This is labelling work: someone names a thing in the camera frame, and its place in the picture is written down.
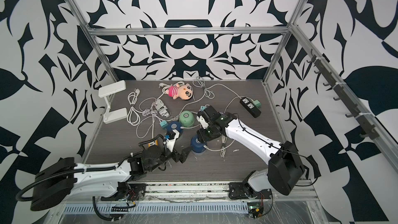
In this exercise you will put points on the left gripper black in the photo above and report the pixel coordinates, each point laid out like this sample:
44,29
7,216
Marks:
183,155

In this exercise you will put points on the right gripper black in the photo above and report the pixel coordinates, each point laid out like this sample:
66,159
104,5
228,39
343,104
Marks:
201,136

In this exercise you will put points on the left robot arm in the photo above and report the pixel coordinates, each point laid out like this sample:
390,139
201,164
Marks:
67,179

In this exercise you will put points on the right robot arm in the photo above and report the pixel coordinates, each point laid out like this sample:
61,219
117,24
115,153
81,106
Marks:
284,166

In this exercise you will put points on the orange power strip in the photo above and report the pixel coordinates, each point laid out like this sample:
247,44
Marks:
154,143

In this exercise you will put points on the black power strip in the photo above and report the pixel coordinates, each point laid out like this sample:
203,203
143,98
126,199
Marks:
250,107

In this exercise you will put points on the teal adapter on table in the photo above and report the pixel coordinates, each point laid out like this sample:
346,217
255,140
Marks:
164,124

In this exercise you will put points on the green adapter on black strip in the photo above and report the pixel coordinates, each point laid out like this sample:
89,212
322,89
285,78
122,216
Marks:
257,103

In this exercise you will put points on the plush doll pink shirt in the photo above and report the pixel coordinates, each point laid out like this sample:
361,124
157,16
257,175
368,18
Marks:
184,92

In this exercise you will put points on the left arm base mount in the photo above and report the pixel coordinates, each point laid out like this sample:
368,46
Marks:
127,191

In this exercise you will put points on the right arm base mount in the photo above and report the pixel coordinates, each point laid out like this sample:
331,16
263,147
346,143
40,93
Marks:
242,190

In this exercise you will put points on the wall hook rack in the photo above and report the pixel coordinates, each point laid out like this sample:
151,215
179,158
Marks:
345,94

